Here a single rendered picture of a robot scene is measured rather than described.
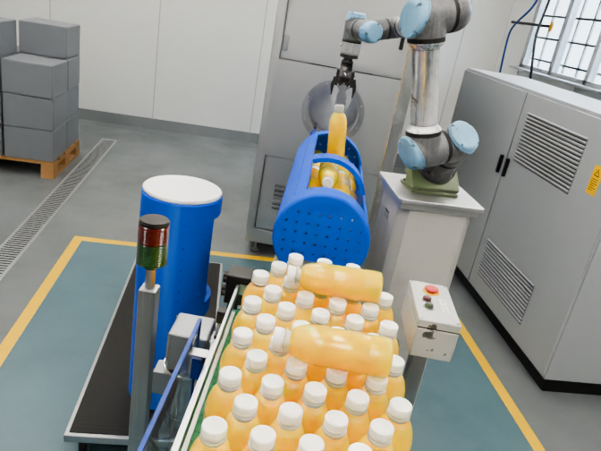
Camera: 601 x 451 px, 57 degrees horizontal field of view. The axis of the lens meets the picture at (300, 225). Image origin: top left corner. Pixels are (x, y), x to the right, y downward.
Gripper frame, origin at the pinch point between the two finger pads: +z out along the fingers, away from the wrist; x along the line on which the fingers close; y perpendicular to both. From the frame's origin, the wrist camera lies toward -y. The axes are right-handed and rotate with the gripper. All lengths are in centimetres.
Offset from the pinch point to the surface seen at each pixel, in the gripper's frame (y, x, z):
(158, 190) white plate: -44, 57, 31
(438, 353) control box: -113, -30, 33
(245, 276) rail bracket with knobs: -89, 19, 35
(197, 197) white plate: -45, 44, 32
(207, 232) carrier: -45, 39, 44
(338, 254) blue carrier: -76, -6, 29
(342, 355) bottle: -142, -5, 19
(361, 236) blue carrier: -76, -11, 23
